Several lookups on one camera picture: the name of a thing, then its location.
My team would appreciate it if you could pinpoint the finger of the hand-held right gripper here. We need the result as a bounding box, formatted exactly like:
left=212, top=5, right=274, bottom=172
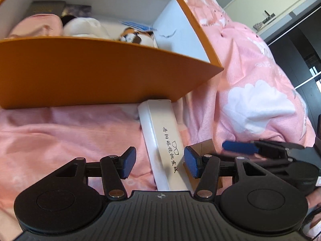
left=222, top=140, right=306, bottom=155
left=256, top=154, right=294, bottom=168

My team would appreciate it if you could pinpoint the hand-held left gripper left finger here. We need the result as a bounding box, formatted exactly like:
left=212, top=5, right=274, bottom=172
left=54, top=146, right=137, bottom=198

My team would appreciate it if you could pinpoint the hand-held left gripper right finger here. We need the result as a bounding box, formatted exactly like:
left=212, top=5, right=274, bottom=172
left=184, top=146, right=272, bottom=198

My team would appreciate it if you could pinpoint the small brown cardboard box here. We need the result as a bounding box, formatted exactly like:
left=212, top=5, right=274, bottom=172
left=186, top=139, right=224, bottom=190

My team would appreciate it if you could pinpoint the long white case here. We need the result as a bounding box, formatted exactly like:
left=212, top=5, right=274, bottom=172
left=137, top=99, right=195, bottom=192

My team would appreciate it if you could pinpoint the orange cardboard box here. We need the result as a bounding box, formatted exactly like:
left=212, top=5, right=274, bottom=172
left=0, top=0, right=224, bottom=109

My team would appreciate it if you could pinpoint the person's right hand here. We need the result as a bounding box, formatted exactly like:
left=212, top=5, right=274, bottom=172
left=304, top=189, right=321, bottom=239

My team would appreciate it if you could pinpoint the pink printed blanket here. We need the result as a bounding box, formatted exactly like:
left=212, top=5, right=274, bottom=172
left=0, top=0, right=321, bottom=234

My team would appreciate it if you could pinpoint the black furniture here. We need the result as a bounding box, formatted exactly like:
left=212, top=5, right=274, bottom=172
left=265, top=2, right=321, bottom=94

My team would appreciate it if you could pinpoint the calico cat plush toy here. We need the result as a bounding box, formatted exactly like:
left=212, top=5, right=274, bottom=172
left=118, top=28, right=158, bottom=48

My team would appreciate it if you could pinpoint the blue paper tag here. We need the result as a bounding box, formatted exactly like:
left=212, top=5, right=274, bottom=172
left=118, top=20, right=154, bottom=34

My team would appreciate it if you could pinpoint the white plush toy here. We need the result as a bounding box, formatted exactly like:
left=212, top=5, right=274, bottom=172
left=61, top=15, right=111, bottom=40

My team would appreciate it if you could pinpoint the white wardrobe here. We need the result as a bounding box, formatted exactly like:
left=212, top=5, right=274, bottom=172
left=223, top=0, right=321, bottom=41

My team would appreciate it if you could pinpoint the dark printed box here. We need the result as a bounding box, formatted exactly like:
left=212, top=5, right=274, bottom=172
left=61, top=4, right=92, bottom=18

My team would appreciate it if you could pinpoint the pink cloth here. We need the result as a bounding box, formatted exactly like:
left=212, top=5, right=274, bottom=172
left=7, top=14, right=64, bottom=39

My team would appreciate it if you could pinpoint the olive flat box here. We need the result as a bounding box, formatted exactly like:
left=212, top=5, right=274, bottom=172
left=31, top=1, right=66, bottom=14

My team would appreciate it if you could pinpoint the black wardrobe handle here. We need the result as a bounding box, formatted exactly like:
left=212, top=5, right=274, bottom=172
left=263, top=10, right=277, bottom=25

